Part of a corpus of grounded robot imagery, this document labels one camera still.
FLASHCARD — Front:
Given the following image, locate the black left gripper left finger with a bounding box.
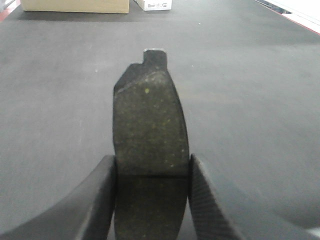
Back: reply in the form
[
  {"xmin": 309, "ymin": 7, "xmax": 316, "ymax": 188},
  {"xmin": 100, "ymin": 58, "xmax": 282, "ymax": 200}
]
[{"xmin": 0, "ymin": 155, "xmax": 117, "ymax": 240}]

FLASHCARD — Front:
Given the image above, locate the brown cardboard box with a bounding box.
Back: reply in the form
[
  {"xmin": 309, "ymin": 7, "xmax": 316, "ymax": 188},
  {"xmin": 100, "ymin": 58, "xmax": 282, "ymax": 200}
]
[{"xmin": 20, "ymin": 0, "xmax": 130, "ymax": 14}]

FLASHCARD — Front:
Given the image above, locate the long white carton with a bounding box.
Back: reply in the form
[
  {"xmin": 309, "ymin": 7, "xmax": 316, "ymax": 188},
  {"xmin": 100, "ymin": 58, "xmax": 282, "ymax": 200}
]
[{"xmin": 134, "ymin": 0, "xmax": 173, "ymax": 11}]

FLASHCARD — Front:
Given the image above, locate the dark grey conveyor belt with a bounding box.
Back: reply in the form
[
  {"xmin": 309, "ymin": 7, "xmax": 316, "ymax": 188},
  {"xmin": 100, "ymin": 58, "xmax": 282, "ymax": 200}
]
[{"xmin": 0, "ymin": 0, "xmax": 320, "ymax": 233}]

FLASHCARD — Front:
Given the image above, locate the brake pad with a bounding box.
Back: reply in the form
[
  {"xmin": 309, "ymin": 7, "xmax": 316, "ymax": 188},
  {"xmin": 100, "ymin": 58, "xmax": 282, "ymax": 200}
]
[{"xmin": 112, "ymin": 48, "xmax": 190, "ymax": 240}]

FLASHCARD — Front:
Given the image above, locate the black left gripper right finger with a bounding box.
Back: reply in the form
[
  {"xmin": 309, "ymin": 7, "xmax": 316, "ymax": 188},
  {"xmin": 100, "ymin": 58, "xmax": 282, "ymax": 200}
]
[{"xmin": 187, "ymin": 153, "xmax": 320, "ymax": 240}]

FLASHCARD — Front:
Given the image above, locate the red conveyor side rail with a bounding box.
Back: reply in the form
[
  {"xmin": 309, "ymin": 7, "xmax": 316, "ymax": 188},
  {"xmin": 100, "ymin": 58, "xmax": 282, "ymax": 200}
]
[{"xmin": 256, "ymin": 0, "xmax": 320, "ymax": 35}]

